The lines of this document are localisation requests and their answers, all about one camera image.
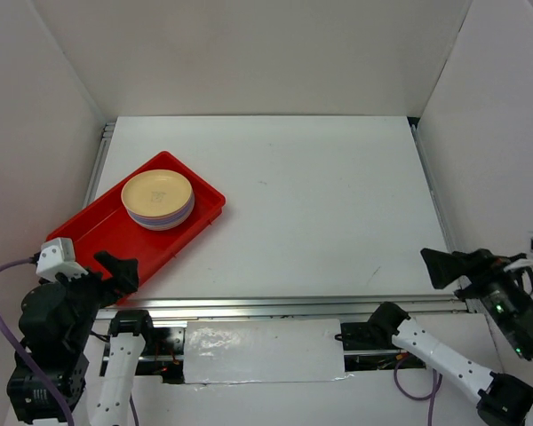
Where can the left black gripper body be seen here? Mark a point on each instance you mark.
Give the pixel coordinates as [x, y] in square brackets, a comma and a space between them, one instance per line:
[90, 292]

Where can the aluminium front rail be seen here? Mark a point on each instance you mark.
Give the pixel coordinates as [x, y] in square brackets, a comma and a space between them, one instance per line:
[248, 308]

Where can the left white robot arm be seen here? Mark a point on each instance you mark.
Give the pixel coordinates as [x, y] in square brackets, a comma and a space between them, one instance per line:
[54, 391]

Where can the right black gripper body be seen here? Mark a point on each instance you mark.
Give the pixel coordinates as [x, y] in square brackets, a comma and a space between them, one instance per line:
[500, 295]

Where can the orange plate back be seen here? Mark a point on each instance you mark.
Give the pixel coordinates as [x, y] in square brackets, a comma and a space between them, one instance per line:
[156, 193]

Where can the red plastic bin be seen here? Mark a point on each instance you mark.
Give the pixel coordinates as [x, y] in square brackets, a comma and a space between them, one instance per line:
[104, 224]

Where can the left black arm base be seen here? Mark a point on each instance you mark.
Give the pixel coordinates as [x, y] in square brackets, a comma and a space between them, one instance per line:
[162, 344]

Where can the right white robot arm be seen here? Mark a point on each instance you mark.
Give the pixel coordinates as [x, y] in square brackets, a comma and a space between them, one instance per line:
[499, 399]

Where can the pink plate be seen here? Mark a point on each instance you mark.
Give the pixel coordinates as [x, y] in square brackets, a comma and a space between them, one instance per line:
[184, 210]

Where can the lilac plate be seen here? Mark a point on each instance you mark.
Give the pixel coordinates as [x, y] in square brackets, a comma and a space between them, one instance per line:
[162, 223]

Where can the blue plate back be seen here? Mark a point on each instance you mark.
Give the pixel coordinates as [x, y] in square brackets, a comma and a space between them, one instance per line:
[169, 226]

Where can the white taped cover panel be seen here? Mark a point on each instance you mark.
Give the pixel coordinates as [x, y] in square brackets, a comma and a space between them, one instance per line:
[263, 351]

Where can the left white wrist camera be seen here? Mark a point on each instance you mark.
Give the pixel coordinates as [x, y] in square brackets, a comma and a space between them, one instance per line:
[58, 256]

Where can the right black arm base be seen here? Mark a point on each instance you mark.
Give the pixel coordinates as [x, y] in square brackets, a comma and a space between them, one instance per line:
[373, 333]

